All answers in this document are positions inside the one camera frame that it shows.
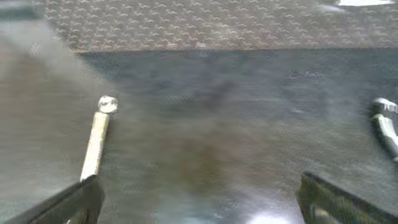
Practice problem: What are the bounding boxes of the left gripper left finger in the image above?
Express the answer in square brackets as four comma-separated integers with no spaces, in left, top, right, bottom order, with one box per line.
[2,175,106,224]

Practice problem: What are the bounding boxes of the black pegboard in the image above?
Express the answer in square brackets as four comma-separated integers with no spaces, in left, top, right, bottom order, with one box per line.
[30,0,398,53]

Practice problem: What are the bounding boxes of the pliers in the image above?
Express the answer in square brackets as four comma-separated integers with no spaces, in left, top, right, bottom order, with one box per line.
[369,97,398,164]

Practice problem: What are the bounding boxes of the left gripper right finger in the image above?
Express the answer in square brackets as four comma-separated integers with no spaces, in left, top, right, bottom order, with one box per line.
[296,171,398,224]

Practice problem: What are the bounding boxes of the wrench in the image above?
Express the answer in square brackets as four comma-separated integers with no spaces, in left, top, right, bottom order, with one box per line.
[80,95,119,183]

